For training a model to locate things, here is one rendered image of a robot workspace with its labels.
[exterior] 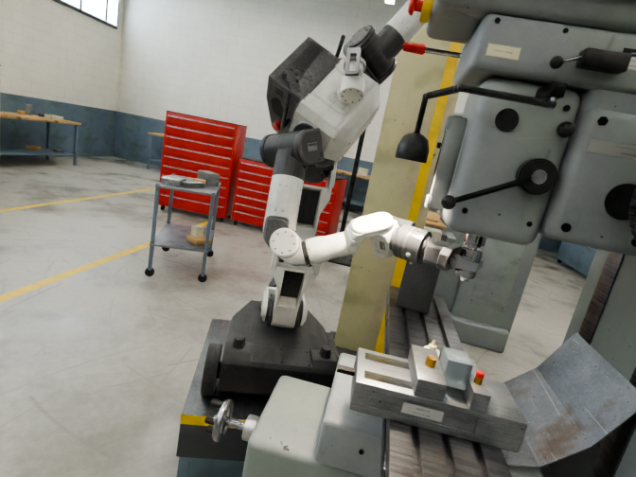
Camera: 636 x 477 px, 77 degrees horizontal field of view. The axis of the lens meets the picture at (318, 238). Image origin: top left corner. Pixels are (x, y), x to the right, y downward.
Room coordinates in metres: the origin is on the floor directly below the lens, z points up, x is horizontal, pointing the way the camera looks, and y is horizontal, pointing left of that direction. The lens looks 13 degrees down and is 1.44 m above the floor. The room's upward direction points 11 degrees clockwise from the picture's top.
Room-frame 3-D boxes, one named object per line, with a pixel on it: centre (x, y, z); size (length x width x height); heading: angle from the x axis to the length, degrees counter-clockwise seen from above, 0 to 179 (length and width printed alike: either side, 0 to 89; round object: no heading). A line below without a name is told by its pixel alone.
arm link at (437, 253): (0.98, -0.29, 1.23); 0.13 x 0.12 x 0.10; 147
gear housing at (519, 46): (0.92, -0.40, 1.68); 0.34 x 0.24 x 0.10; 82
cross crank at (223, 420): (1.00, 0.13, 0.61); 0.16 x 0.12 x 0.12; 82
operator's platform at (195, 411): (1.69, 0.09, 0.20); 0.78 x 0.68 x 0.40; 9
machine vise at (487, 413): (0.80, -0.31, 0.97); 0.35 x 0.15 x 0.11; 85
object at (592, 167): (0.90, -0.56, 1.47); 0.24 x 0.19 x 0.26; 172
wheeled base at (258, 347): (1.69, 0.09, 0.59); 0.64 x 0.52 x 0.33; 9
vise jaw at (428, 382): (0.80, -0.29, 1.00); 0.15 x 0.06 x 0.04; 175
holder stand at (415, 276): (1.49, -0.41, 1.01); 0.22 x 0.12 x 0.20; 166
